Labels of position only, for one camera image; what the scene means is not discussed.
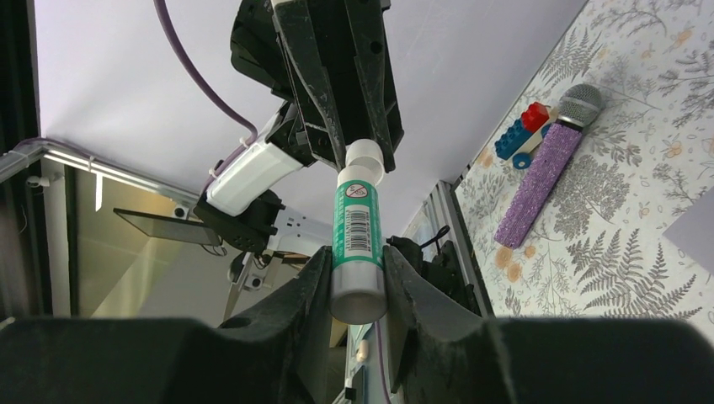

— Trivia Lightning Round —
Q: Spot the black tablet screen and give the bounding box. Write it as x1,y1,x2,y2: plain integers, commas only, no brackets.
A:
113,208,222,247

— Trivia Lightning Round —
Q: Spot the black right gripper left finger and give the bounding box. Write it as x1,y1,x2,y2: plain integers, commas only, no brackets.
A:
1,247,332,403

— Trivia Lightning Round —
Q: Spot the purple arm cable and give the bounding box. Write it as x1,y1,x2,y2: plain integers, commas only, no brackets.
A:
153,0,260,191
373,320,392,404

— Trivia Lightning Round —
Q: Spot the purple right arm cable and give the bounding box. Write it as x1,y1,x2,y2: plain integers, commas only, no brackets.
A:
373,320,392,404

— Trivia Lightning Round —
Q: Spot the green white glue stick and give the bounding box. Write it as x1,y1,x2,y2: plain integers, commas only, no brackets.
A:
330,166,387,325

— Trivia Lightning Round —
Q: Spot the aluminium side rail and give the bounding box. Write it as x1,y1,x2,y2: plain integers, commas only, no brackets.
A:
403,180,494,317

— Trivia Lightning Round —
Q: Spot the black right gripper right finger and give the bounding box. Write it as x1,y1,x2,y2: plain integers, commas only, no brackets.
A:
384,246,713,403

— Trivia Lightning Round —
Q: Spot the floral patterned table mat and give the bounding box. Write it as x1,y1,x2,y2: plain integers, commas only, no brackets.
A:
456,1,713,338

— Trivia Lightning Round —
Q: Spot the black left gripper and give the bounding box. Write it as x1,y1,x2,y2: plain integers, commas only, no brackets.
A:
231,1,404,173

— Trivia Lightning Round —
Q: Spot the white glue stick cap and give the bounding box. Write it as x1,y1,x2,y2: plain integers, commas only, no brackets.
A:
345,139,386,185

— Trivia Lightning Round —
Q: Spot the purple glitter microphone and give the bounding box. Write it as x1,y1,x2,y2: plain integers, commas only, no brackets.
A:
494,83,605,249

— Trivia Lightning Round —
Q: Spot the blue red toy car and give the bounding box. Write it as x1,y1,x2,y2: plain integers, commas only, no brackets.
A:
494,102,558,170

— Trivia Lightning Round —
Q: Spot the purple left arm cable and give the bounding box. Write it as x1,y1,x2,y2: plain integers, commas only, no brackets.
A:
153,0,260,191

